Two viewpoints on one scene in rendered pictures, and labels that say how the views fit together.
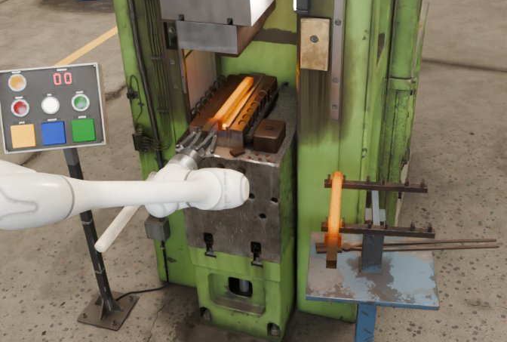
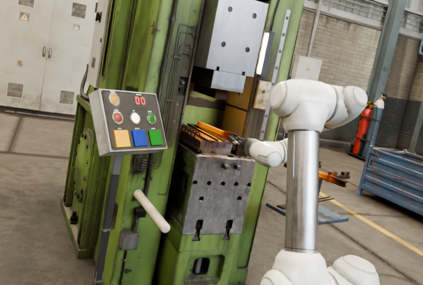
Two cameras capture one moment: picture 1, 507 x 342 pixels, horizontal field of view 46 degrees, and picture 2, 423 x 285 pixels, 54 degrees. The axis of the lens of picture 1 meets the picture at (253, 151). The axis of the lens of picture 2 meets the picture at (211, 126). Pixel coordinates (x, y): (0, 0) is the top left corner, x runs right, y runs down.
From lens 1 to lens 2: 195 cm
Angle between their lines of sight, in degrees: 50
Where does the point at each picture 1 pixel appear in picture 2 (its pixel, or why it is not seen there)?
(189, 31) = (219, 77)
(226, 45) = (238, 87)
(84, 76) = (150, 101)
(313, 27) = (264, 85)
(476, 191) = not seen: hidden behind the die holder
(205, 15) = (231, 68)
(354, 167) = (264, 168)
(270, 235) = (240, 211)
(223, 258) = (204, 240)
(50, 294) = not seen: outside the picture
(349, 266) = not seen: hidden behind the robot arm
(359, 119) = (272, 139)
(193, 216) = (194, 207)
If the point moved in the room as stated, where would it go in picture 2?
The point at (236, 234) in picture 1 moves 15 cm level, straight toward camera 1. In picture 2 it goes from (219, 216) to (240, 226)
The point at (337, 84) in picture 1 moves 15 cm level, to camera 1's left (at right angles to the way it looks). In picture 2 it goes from (266, 118) to (251, 117)
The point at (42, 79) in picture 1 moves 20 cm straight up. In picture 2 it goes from (128, 99) to (135, 55)
